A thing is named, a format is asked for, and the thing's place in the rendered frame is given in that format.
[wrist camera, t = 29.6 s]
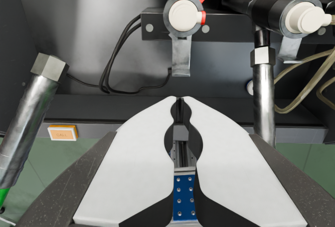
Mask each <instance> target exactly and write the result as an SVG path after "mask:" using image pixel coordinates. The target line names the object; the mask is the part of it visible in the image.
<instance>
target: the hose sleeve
mask: <svg viewBox="0 0 335 227"><path fill-rule="evenodd" d="M58 85H59V84H57V81H54V80H52V79H49V78H47V77H44V76H41V75H38V74H35V75H32V77H31V79H30V81H29V84H28V86H27V88H26V89H25V90H24V95H23V97H22V99H20V101H19V102H20V103H19V106H18V108H17V110H16V112H15V114H14V117H13V119H12V121H11V123H10V125H9V128H8V130H7V132H6V134H5V136H4V138H3V141H2V143H1V145H0V189H8V188H11V187H13V186H14V185H15V184H16V183H17V180H18V177H19V175H20V173H21V171H22V170H23V168H24V164H25V161H26V160H27V159H28V154H29V152H30V150H31V148H32V145H33V143H34V141H35V138H36V136H37V134H38V131H39V129H40V127H41V125H42V122H43V120H44V118H45V115H46V113H47V111H48V110H49V108H50V107H49V106H50V104H51V102H52V101H53V99H54V95H55V92H56V90H57V88H58Z"/></svg>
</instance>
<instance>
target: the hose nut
mask: <svg viewBox="0 0 335 227"><path fill-rule="evenodd" d="M68 69H69V65H68V64H67V63H65V62H63V61H62V59H60V58H58V57H56V56H54V55H46V54H43V53H39V54H38V56H37V58H36V60H35V63H34V65H33V67H32V69H31V72H32V73H34V74H38V75H41V76H44V77H47V78H49V79H52V80H54V81H57V82H59V83H61V84H62V83H63V80H64V78H65V76H66V73H67V71H68Z"/></svg>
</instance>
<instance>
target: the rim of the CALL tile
mask: <svg viewBox="0 0 335 227"><path fill-rule="evenodd" d="M50 130H71V131H72V135H73V139H53V138H52V135H51V132H50ZM48 131H49V134H50V137H51V140H64V141H76V140H77V138H76V135H75V131H74V128H66V127H48Z"/></svg>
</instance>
